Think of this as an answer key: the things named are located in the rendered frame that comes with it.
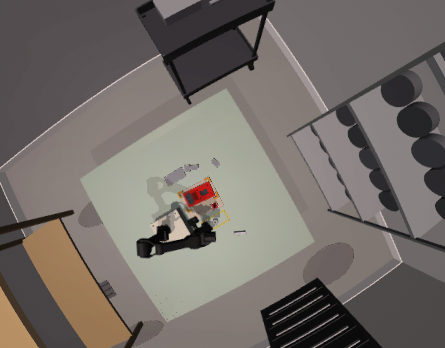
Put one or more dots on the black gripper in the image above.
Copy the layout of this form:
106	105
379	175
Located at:
192	221

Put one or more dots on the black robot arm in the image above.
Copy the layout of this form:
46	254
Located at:
195	241

